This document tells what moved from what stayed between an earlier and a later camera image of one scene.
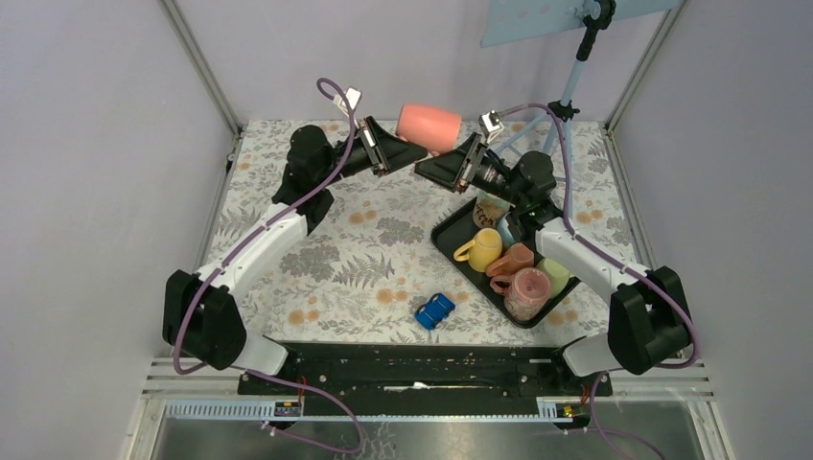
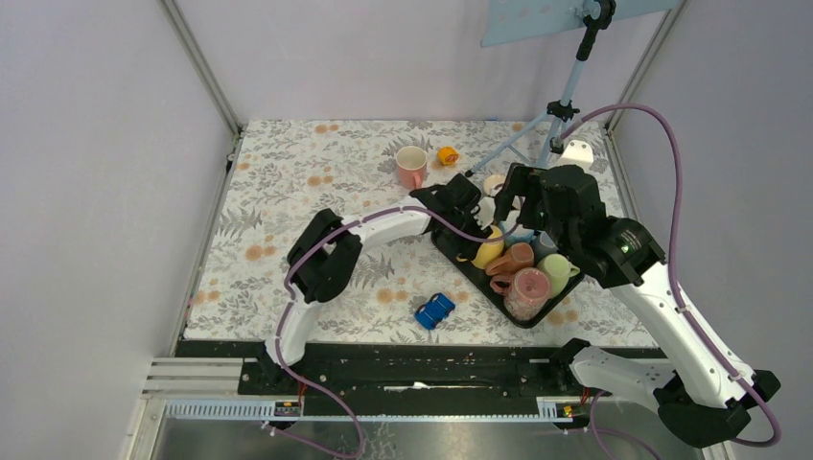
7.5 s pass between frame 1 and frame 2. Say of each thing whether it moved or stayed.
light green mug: stayed
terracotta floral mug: stayed
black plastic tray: stayed
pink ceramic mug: moved
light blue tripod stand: stayed
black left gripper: moved
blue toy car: stayed
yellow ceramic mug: stayed
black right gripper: moved
